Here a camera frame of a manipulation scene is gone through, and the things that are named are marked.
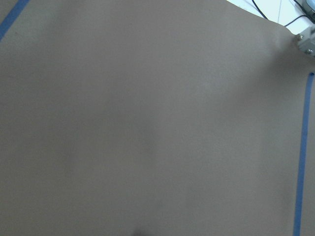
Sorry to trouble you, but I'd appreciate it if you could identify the aluminium frame post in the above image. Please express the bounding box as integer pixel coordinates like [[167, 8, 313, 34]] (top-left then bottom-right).
[[294, 25, 315, 58]]

